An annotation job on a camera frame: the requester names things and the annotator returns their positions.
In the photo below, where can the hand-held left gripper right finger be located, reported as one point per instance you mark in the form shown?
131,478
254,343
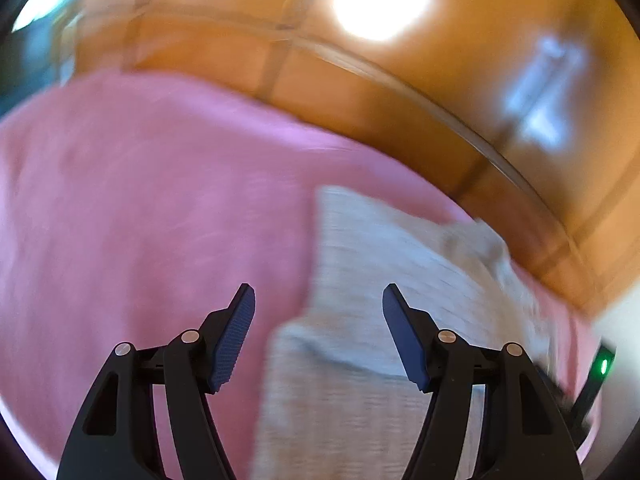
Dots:
406,340

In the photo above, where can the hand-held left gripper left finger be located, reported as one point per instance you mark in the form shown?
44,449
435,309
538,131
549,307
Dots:
234,340

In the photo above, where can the grey ribbed knitted garment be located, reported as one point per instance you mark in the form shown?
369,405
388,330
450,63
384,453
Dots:
360,310

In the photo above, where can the pink fleece blanket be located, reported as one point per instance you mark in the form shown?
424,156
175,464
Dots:
150,200

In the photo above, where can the glossy wooden wardrobe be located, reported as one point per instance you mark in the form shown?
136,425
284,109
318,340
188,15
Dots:
400,85

